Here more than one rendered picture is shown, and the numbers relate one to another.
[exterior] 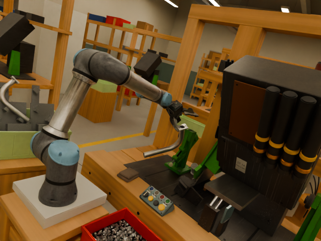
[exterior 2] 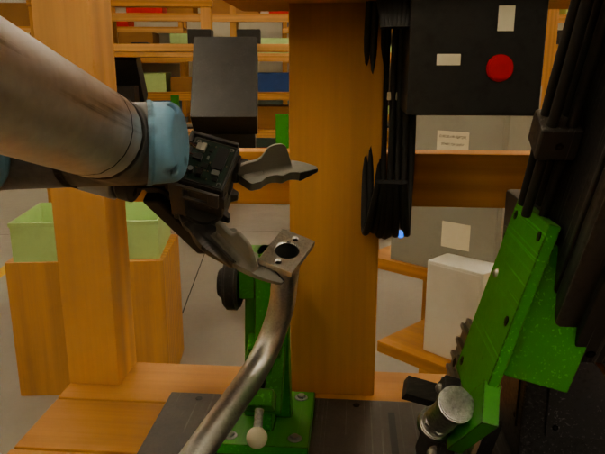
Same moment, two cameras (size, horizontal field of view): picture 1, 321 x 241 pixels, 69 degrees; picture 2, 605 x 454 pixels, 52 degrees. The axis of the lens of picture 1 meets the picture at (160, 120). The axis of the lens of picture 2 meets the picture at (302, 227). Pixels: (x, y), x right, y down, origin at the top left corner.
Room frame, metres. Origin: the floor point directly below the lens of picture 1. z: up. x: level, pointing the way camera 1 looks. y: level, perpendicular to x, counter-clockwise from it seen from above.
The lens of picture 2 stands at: (0.70, 0.21, 1.41)
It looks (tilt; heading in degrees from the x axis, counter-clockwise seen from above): 14 degrees down; 327
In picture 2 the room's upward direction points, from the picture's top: straight up
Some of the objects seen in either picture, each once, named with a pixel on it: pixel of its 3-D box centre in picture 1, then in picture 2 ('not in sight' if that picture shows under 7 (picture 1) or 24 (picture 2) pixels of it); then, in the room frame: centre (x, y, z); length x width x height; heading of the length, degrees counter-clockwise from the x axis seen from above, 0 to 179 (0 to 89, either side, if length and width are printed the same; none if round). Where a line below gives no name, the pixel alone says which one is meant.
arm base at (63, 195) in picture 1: (59, 185); not in sight; (0.84, 0.33, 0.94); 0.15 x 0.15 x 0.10
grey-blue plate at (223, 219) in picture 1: (226, 218); not in sight; (0.89, -0.39, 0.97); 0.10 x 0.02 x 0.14; 142
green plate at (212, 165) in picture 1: (219, 157); (532, 306); (1.07, -0.32, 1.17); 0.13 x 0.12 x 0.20; 52
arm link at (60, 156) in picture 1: (62, 159); not in sight; (0.85, 0.34, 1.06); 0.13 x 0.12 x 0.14; 52
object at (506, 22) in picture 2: not in sight; (467, 56); (1.31, -0.46, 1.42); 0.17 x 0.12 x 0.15; 52
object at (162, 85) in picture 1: (159, 86); not in sight; (10.57, 0.47, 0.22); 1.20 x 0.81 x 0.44; 152
